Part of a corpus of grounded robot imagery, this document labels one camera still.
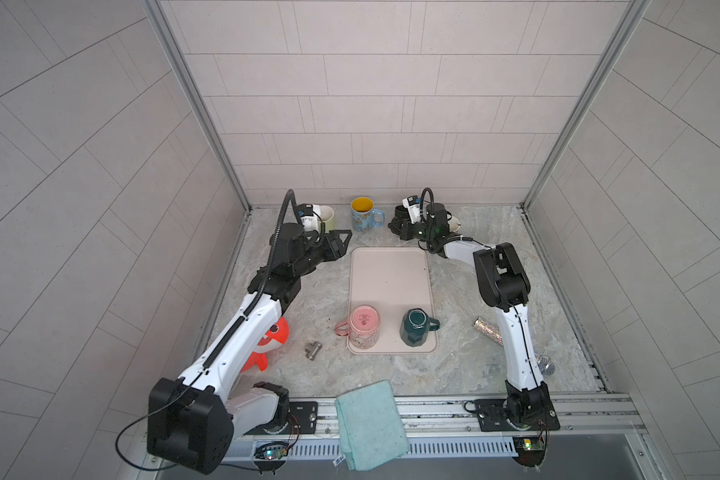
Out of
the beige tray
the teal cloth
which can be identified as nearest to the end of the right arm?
the beige tray

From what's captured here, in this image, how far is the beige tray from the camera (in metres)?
0.91

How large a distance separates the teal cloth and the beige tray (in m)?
0.16

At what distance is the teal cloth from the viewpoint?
67 centimetres
